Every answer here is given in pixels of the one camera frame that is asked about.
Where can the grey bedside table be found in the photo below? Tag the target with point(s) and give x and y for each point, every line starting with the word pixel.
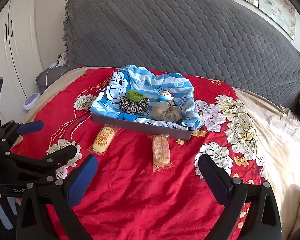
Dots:
pixel 43 78

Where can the grey quilted headboard cover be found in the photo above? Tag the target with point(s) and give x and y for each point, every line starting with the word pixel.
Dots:
pixel 177 30

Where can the clear wrapped biscuit packet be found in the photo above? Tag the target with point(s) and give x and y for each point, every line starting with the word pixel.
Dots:
pixel 160 150

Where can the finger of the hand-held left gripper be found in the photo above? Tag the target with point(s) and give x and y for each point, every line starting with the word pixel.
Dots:
pixel 31 127
pixel 62 155

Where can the purple white round device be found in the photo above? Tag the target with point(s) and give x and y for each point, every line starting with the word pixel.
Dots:
pixel 32 101

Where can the green fuzzy scrunchie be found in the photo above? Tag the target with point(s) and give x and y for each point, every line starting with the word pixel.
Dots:
pixel 135 96

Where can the blue striped cartoon cloth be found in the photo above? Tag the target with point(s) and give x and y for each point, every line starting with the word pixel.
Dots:
pixel 150 85

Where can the beige mesh scrunchie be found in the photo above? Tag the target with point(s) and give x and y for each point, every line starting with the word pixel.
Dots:
pixel 165 112

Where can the yellow snack packet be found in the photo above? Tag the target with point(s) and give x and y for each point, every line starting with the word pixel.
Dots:
pixel 103 138

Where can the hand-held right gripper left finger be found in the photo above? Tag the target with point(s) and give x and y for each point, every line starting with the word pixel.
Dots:
pixel 81 180

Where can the egg-shaped chocolate toy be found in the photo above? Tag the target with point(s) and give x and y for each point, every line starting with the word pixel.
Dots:
pixel 165 95

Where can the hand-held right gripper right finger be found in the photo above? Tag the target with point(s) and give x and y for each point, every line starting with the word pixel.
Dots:
pixel 215 177

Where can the red floral blanket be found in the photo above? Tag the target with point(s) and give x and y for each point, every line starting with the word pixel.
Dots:
pixel 140 192

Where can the white wardrobe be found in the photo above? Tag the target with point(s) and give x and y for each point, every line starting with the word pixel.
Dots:
pixel 17 55

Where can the white charger plug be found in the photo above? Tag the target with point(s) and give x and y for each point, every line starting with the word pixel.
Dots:
pixel 60 60

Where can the leopard print scrunchie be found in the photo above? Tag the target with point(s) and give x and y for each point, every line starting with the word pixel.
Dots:
pixel 132 108

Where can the wall painting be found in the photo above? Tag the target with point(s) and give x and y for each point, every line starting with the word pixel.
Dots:
pixel 277 5

